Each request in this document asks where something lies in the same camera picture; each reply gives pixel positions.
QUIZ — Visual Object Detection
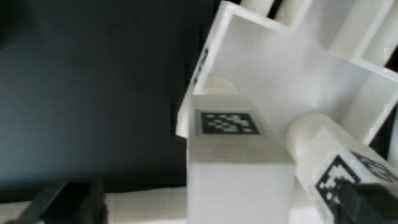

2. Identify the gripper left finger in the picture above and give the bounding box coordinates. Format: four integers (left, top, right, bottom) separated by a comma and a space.
17, 180, 107, 224

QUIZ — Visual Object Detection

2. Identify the white chair leg block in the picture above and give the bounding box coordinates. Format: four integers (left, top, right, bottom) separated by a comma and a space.
287, 113, 398, 224

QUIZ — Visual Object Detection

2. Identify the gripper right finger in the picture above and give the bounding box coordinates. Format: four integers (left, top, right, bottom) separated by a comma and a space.
340, 184, 398, 224

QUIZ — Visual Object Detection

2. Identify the white chair seat part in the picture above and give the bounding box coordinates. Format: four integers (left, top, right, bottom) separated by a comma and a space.
187, 0, 398, 142

